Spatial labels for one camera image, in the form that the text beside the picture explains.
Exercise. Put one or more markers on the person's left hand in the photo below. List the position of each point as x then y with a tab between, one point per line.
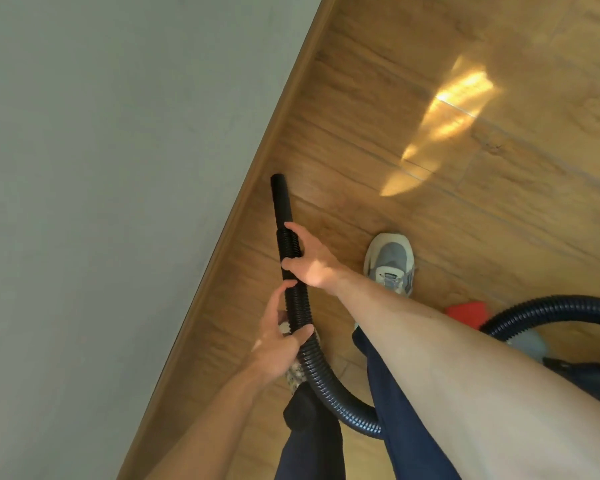
275	349

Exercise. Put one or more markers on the person's left grey shoe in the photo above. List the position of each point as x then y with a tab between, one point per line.
297	372

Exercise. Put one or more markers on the person's right grey shoe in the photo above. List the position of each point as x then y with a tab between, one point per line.
390	262

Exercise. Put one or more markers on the person's right forearm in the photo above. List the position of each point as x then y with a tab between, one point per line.
480	384

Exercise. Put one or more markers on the person's grey shoe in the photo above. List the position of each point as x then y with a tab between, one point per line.
297	372
390	262

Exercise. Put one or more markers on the person's left forearm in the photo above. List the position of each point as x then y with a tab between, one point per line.
205	429

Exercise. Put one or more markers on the person's right hand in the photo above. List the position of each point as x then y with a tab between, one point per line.
315	264

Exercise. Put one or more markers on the person's dark trousers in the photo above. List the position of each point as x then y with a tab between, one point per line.
310	434

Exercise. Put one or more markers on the red vacuum cleaner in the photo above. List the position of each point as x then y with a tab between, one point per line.
467	314

